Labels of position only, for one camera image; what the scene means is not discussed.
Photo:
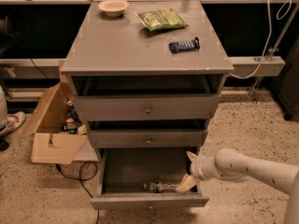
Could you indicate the beige bowl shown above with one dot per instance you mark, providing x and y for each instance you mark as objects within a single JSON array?
[{"x": 113, "y": 8}]

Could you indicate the grey middle drawer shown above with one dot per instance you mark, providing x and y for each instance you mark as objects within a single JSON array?
[{"x": 147, "y": 138}]

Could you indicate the grey wooden drawer cabinet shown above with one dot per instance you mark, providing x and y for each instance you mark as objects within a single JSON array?
[{"x": 117, "y": 57}]

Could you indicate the grey bottom drawer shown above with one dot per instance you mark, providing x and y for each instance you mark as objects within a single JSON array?
[{"x": 125, "y": 170}]

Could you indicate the white sneaker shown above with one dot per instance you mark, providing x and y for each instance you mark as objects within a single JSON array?
[{"x": 11, "y": 123}]

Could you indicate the grey trouser leg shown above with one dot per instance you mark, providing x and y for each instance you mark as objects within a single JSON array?
[{"x": 3, "y": 109}]

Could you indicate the dark blue snack bar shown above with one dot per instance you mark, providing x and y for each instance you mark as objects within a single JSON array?
[{"x": 184, "y": 46}]

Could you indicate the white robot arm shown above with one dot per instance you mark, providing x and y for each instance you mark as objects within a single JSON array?
[{"x": 229, "y": 165}]

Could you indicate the open cardboard box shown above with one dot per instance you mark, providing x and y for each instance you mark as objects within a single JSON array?
[{"x": 51, "y": 144}]

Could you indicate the grey top drawer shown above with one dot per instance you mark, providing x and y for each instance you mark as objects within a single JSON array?
[{"x": 146, "y": 107}]

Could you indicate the clear plastic water bottle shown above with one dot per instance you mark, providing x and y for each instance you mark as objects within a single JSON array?
[{"x": 159, "y": 186}]

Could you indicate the grey drawer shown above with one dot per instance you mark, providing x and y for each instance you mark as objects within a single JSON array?
[
  {"x": 125, "y": 170},
  {"x": 146, "y": 107},
  {"x": 147, "y": 138}
]

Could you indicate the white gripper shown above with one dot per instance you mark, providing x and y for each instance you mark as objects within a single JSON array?
[{"x": 197, "y": 168}]

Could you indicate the green chip bag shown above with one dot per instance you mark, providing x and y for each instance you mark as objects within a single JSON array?
[{"x": 159, "y": 20}]

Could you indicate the bottle in cardboard box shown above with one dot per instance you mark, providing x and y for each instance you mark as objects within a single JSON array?
[{"x": 72, "y": 111}]

